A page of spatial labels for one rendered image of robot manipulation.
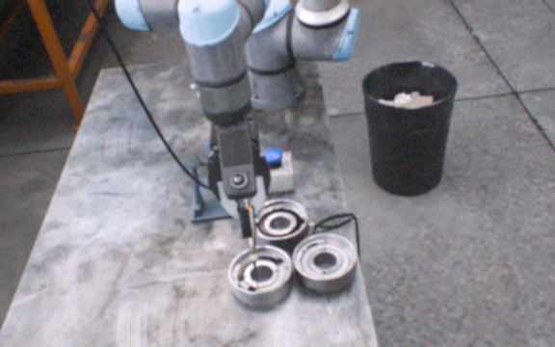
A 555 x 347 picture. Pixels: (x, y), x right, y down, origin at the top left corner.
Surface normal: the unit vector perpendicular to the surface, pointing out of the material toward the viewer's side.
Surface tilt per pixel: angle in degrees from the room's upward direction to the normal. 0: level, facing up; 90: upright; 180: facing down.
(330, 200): 0
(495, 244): 0
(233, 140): 32
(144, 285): 0
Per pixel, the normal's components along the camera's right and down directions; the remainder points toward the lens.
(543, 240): -0.11, -0.78
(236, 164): -0.05, -0.34
